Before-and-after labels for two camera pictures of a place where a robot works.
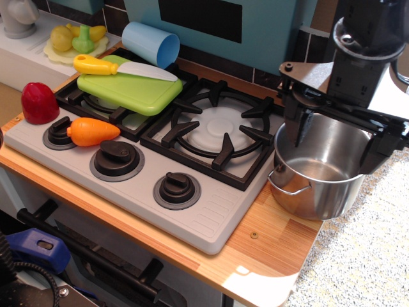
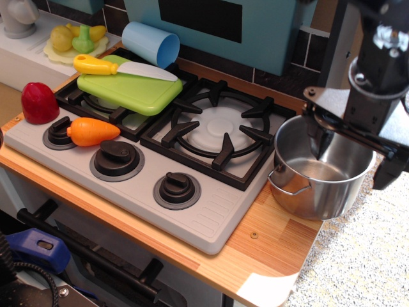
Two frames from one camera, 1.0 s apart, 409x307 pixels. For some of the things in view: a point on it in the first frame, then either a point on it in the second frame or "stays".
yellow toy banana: (96, 32) stays
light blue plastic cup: (160, 47) stays
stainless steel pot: (320, 178) stays
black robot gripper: (344, 87) -> (363, 110)
